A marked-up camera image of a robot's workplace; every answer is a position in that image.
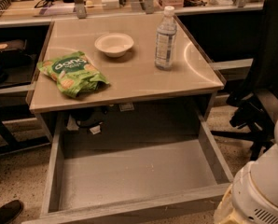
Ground white gripper with vents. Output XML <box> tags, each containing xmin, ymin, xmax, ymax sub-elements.
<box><xmin>214</xmin><ymin>161</ymin><xmax>278</xmax><ymax>224</ymax></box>

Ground grey wooden top drawer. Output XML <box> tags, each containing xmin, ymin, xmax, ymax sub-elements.
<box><xmin>21</xmin><ymin>97</ymin><xmax>235</xmax><ymax>224</ymax></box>

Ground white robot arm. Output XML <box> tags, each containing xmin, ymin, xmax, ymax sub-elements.
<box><xmin>214</xmin><ymin>120</ymin><xmax>278</xmax><ymax>224</ymax></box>

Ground grey cabinet with tan top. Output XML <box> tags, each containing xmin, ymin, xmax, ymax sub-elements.
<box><xmin>25</xmin><ymin>13</ymin><xmax>227</xmax><ymax>143</ymax></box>

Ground black office chair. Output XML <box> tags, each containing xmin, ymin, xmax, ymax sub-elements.
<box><xmin>212</xmin><ymin>0</ymin><xmax>278</xmax><ymax>161</ymax></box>

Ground clear plastic water bottle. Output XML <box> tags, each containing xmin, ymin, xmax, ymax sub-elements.
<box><xmin>155</xmin><ymin>6</ymin><xmax>177</xmax><ymax>70</ymax></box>

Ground white paper bowl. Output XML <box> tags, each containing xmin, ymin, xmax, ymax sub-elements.
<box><xmin>94</xmin><ymin>33</ymin><xmax>134</xmax><ymax>58</ymax></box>

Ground green snack bag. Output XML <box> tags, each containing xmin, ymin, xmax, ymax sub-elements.
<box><xmin>37</xmin><ymin>51</ymin><xmax>109</xmax><ymax>98</ymax></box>

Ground black shoe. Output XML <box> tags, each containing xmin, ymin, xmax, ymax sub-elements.
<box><xmin>0</xmin><ymin>200</ymin><xmax>23</xmax><ymax>224</ymax></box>

